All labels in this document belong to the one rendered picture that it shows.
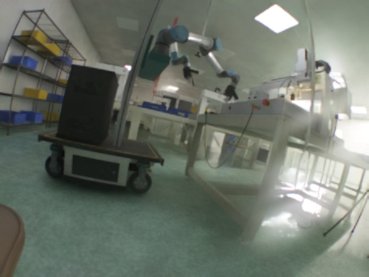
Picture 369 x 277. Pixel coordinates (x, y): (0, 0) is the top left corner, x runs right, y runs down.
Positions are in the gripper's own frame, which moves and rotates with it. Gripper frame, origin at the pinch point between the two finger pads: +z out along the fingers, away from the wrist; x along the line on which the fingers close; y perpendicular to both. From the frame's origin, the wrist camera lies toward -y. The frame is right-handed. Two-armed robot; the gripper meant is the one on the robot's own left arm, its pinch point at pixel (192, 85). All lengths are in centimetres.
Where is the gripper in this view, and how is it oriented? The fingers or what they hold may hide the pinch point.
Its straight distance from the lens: 176.8
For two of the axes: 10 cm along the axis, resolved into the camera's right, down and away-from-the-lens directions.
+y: -9.6, 1.9, 2.2
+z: 2.0, 9.8, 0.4
